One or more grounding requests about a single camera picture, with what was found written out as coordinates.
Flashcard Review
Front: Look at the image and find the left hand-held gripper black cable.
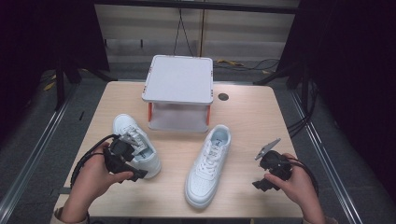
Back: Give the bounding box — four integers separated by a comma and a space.
69, 133, 120, 189

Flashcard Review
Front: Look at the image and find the metal floor rail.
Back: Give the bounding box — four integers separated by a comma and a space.
288, 90, 363, 224
0, 88, 78, 217

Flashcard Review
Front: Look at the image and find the black floor cable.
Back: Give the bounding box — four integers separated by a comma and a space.
214, 58, 281, 73

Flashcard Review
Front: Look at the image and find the white sneaker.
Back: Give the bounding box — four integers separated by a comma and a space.
111, 113, 163, 180
184, 124, 233, 210

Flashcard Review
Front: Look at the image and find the grey tape strip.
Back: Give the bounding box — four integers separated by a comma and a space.
49, 186, 73, 196

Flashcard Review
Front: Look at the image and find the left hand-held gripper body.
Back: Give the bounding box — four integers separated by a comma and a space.
103, 133, 143, 175

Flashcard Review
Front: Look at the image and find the white two-tier shoe rack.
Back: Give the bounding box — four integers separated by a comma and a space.
141, 54, 215, 134

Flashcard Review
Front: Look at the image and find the person's left hand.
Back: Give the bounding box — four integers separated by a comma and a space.
61, 142, 134, 224

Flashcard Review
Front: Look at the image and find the bundle of black floor cables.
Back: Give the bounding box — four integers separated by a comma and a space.
286, 78, 319, 138

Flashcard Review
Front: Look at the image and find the person's right hand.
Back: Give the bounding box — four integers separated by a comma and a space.
263, 152, 327, 224

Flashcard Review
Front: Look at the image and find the thin black hanging cable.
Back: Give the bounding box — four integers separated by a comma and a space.
172, 8, 196, 58

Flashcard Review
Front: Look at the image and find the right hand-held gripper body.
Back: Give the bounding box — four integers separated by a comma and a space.
254, 137, 293, 181

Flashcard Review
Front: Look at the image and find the yellow tape piece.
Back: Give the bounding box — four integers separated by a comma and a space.
42, 74, 58, 92
216, 59, 246, 67

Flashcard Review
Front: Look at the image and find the black metal stand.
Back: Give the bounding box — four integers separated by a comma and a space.
54, 59, 118, 111

